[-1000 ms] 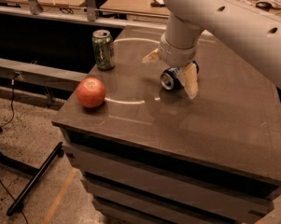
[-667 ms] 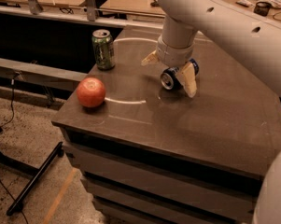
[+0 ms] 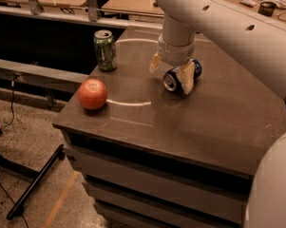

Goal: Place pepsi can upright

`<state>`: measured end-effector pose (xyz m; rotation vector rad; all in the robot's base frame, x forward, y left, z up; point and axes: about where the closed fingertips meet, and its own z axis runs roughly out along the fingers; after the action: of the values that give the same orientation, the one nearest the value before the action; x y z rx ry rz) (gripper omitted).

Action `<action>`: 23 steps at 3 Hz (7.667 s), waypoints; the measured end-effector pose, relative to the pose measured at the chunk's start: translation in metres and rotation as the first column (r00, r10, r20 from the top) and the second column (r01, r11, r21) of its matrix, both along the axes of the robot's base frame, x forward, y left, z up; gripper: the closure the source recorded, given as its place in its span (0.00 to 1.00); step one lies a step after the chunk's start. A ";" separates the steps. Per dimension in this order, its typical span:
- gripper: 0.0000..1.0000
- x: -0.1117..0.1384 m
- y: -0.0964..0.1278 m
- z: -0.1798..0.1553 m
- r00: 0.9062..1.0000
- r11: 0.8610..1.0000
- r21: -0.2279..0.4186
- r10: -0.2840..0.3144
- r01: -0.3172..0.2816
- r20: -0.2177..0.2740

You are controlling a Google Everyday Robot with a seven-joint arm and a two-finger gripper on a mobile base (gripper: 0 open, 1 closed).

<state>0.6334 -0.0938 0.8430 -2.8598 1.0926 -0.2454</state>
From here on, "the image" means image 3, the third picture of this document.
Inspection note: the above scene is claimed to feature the blue pepsi can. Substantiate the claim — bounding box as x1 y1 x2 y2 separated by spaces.
162 58 202 92

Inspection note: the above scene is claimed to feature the black floor cable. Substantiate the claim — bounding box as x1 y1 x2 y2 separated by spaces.
0 73 30 228

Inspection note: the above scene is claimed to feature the black round container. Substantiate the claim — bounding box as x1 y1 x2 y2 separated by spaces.
257 2 276 17

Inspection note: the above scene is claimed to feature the grey metal bracket middle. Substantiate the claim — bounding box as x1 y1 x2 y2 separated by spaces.
86 0 99 22

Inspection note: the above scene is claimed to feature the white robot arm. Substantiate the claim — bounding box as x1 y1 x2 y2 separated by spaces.
150 0 286 228

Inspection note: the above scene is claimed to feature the grey metal bracket left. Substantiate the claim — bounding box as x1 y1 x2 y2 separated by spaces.
29 0 44 15

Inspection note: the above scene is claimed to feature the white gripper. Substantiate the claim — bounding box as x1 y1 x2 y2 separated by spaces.
149 35 195 95

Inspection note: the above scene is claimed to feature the red apple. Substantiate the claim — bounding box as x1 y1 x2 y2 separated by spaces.
77 79 107 110

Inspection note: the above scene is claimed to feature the black floor stand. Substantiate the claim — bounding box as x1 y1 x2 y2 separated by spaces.
0 121 67 221

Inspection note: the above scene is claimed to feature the grey drawer cabinet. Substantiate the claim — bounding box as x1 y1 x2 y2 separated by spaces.
53 28 286 228

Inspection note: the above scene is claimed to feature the green soda can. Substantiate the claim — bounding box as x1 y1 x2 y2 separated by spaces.
93 29 117 71

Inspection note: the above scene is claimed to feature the grey metal bracket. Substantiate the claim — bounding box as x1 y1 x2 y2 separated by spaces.
29 0 44 15
86 0 99 22

